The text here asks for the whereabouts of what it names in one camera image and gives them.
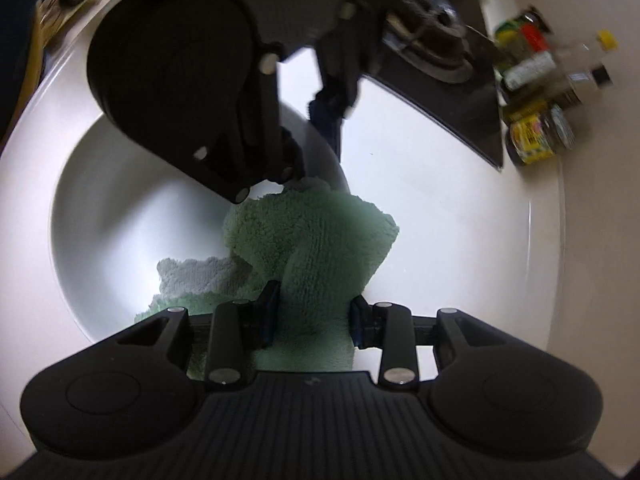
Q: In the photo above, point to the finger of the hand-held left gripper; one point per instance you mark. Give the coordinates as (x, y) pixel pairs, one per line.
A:
(235, 160)
(327, 120)

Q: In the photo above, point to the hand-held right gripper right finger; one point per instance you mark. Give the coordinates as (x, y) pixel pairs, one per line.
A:
(357, 327)

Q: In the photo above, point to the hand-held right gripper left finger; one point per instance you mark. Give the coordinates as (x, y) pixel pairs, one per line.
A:
(268, 316)

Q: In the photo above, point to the green microfibre cloth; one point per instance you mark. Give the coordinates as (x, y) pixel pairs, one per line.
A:
(320, 240)

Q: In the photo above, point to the white bowl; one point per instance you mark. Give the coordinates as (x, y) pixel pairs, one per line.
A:
(125, 210)

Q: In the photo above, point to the black gas burner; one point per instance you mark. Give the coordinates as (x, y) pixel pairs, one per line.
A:
(436, 57)

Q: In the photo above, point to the black glass cooktop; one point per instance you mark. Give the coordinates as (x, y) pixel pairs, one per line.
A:
(465, 120)

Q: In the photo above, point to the jar with yellow label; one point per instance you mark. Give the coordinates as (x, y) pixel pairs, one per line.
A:
(530, 136)

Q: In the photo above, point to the dark bottle with white label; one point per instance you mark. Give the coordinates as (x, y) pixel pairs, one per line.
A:
(530, 70)

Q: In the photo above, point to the jar with red green label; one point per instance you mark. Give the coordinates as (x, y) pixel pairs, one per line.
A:
(521, 35)

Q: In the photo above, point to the jar with grey label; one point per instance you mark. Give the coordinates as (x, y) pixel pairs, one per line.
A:
(560, 127)

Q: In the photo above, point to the dark bottle with black cap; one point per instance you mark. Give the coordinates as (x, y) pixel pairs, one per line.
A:
(572, 92)

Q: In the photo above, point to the clear bottle with yellow cap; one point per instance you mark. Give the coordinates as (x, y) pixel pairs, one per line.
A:
(606, 40)

